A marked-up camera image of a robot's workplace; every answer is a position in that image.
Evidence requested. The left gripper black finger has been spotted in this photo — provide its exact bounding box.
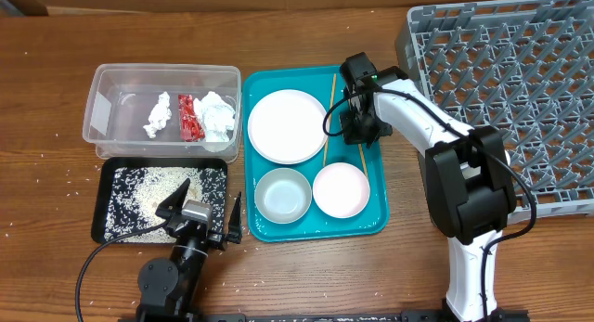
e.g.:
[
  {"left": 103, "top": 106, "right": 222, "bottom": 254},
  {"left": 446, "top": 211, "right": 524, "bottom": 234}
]
[
  {"left": 226, "top": 193, "right": 242, "bottom": 244},
  {"left": 155, "top": 178, "right": 190, "bottom": 218}
]

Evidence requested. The grey bowl of rice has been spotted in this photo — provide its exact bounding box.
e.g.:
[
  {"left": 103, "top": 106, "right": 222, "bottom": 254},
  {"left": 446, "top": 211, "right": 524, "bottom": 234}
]
[{"left": 254, "top": 168, "right": 313, "bottom": 225}]

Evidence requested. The white shallow bowl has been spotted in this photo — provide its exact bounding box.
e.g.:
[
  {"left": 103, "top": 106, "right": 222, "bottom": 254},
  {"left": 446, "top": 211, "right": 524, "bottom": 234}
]
[{"left": 312, "top": 162, "right": 370, "bottom": 219}]

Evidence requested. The red snack wrapper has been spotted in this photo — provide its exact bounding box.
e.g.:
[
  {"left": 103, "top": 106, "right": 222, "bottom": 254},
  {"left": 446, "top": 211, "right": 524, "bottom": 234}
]
[{"left": 178, "top": 94, "right": 205, "bottom": 142}]

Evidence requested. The small white napkin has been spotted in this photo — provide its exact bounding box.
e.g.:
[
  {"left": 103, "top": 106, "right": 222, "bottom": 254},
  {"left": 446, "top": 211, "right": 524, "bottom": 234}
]
[{"left": 143, "top": 92, "right": 172, "bottom": 138}]

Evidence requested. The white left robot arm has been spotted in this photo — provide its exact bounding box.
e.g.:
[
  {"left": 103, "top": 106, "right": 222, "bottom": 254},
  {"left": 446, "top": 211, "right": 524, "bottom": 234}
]
[{"left": 135, "top": 179, "right": 242, "bottom": 321}]

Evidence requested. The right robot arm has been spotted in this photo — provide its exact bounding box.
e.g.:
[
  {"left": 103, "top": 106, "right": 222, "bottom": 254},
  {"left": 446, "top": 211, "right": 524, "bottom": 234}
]
[{"left": 340, "top": 62, "right": 516, "bottom": 321}]

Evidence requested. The grey dishwasher rack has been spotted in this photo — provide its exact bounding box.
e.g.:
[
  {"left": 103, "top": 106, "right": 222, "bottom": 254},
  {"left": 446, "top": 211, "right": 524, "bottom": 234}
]
[{"left": 395, "top": 0, "right": 593, "bottom": 223}]

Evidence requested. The spilled rice pile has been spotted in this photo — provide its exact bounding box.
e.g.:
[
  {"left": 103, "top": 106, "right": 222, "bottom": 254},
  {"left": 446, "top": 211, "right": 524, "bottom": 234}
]
[{"left": 103, "top": 167, "right": 226, "bottom": 240}]

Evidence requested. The black plastic tray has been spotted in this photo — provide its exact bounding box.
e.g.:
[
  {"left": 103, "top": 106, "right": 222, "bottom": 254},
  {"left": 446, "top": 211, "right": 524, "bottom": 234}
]
[{"left": 91, "top": 157, "right": 227, "bottom": 243}]

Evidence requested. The white round plate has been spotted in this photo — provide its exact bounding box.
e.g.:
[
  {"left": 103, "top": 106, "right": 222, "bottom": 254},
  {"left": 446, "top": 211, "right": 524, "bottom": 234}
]
[{"left": 247, "top": 89, "right": 328, "bottom": 165}]

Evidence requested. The teal serving tray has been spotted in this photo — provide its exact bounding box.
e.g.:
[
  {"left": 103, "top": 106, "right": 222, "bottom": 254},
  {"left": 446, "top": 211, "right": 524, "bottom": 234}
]
[{"left": 243, "top": 65, "right": 390, "bottom": 242}]

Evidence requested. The clear plastic bin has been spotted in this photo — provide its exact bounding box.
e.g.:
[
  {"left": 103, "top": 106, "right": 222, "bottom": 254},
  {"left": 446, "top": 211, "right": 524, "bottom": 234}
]
[{"left": 83, "top": 63, "right": 242, "bottom": 162}]

